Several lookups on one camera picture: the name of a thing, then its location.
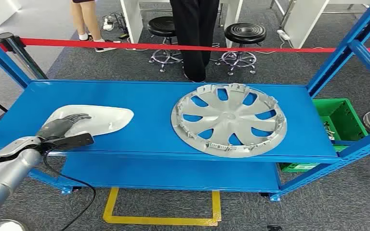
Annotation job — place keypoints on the long red barrier belt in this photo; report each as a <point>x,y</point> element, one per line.
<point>172,47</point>

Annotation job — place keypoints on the white curved plastic part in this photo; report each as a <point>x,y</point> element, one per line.
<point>108,119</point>

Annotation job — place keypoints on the blue steel shelf rack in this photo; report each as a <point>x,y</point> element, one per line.
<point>140,105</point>

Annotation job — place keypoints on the yellow floor tape outline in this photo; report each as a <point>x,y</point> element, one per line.
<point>159,220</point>

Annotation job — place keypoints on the white desk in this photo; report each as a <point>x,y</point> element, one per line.
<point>130,19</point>
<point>303,25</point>

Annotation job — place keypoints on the grey plastic wheel hubcap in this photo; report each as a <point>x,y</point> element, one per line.
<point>226,119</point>

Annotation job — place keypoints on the person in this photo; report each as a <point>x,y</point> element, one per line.
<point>194,32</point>
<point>87,19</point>

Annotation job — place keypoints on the black round stool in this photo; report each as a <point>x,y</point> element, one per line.
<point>245,33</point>
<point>162,26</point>

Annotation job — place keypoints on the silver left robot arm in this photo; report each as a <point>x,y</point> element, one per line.
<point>6,175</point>

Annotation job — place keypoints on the green plastic crate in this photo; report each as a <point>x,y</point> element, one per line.
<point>300,167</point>
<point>341,118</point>

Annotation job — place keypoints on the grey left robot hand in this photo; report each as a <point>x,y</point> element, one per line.
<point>57,127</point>

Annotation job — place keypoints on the white power strip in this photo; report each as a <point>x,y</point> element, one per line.
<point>283,35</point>

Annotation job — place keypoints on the white plug adapter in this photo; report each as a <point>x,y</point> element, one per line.
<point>108,25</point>

